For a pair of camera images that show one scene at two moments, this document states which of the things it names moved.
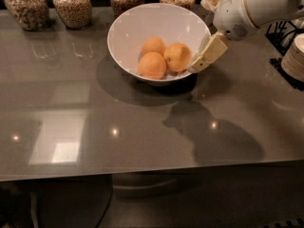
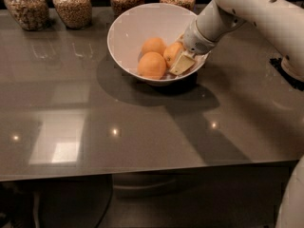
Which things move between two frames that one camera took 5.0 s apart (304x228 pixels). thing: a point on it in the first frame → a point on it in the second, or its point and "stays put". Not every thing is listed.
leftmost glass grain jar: x=29 y=8 stays put
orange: x=178 y=56 stays put
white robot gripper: x=230 y=16 → x=197 y=41
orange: x=154 y=45 stays put
